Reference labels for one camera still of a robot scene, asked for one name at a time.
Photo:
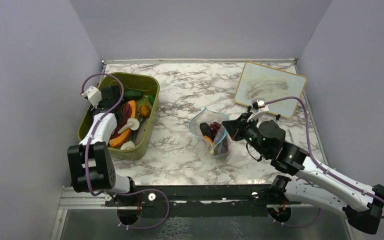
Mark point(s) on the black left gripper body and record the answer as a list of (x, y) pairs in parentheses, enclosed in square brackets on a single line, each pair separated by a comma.
[(99, 105)]

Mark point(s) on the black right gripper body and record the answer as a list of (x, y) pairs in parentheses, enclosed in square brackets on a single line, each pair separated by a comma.
[(250, 132)]

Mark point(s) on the red toy grapes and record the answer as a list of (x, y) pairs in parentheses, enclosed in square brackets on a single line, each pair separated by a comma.
[(215, 127)]

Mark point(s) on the green toy cucumber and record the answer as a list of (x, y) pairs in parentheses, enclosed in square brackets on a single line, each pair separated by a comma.
[(132, 95)]

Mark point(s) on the clear zip top bag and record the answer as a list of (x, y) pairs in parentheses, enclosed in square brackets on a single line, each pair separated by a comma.
[(221, 146)]

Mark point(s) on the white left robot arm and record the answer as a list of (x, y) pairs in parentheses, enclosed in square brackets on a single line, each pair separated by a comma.
[(90, 163)]

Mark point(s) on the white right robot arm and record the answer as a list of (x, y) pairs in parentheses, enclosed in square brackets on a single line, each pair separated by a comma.
[(309, 181)]

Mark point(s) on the orange toy pumpkin slice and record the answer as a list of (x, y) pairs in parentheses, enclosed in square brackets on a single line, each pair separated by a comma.
[(124, 131)]

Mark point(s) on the red toy meat slice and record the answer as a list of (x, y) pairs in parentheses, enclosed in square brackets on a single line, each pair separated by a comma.
[(122, 114)]

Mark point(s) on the olive green plastic bin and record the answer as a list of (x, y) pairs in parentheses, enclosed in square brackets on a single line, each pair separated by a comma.
[(137, 144)]

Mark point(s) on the white toy mushroom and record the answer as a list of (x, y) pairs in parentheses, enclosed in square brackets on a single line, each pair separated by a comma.
[(132, 124)]

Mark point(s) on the small orange toy fruit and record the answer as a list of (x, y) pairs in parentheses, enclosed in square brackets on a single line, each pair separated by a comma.
[(144, 111)]

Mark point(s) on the small green toy pepper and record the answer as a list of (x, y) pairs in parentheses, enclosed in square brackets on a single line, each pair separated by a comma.
[(151, 99)]

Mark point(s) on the yellow framed whiteboard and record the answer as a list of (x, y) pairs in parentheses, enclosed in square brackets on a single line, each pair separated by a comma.
[(263, 82)]

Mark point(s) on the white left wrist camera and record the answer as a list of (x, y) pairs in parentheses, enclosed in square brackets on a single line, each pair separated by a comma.
[(93, 95)]

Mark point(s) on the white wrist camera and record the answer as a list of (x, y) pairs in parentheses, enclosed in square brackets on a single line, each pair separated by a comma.
[(259, 108), (93, 95)]

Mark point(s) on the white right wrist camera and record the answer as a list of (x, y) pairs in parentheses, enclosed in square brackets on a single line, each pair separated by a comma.
[(259, 108)]

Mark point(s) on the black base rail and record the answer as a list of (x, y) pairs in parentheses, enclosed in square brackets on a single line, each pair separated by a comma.
[(195, 201)]

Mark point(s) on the aluminium frame rail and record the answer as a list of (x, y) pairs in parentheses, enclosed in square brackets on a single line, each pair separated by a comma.
[(71, 200)]

